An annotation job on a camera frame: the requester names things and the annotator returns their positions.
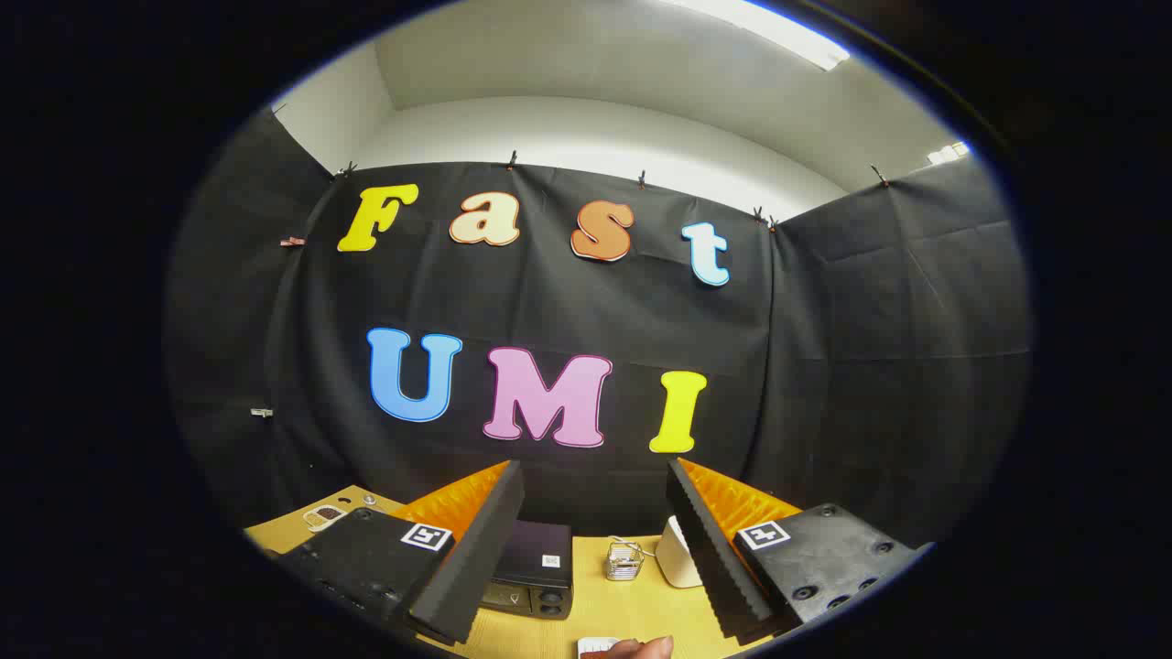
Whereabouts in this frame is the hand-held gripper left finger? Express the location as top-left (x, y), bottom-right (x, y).
top-left (273, 460), bottom-right (526, 646)

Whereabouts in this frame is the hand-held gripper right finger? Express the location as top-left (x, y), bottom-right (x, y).
top-left (666, 458), bottom-right (935, 642)

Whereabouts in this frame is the white bread toaster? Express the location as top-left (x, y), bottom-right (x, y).
top-left (655, 515), bottom-right (706, 589)

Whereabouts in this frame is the black toaster oven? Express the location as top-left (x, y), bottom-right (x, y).
top-left (479, 520), bottom-right (575, 621)

